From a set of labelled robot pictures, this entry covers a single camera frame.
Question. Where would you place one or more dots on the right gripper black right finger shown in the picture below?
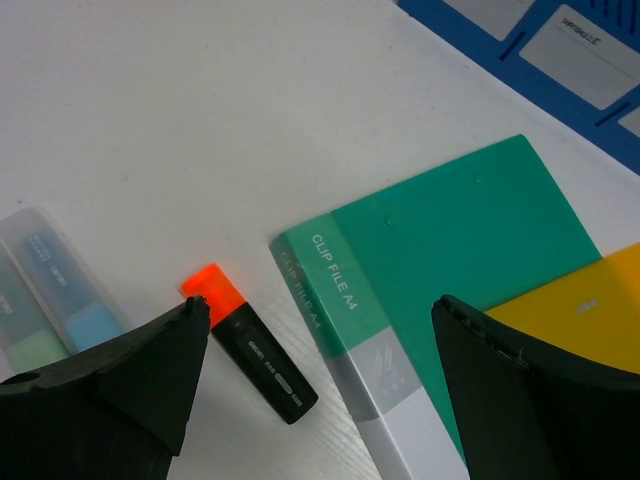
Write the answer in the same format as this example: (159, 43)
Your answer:
(526, 409)

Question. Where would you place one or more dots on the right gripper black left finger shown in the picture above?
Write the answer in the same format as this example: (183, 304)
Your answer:
(118, 410)

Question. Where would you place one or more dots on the blue pastel highlighter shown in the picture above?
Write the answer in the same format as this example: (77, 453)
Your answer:
(73, 301)

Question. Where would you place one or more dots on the yellow translucent folder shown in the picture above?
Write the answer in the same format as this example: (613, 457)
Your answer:
(592, 312)

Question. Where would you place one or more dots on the orange black highlighter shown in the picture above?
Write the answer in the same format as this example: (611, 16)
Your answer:
(246, 339)

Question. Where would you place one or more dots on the blue file organizer rack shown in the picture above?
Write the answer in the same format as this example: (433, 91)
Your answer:
(576, 60)

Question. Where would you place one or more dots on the green pastel highlighter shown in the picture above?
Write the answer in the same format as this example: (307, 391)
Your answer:
(28, 340)

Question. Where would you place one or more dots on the green clip file folder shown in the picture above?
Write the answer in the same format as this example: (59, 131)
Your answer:
(486, 227)

